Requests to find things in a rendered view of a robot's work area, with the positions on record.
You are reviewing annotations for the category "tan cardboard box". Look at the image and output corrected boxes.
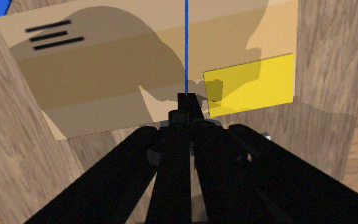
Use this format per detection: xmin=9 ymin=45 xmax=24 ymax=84
xmin=0 ymin=0 xmax=298 ymax=141

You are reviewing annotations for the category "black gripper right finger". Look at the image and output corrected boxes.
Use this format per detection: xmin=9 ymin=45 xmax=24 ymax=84
xmin=187 ymin=93 xmax=358 ymax=224

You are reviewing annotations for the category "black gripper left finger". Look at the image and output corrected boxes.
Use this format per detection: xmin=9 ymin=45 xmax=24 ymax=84
xmin=23 ymin=93 xmax=192 ymax=224

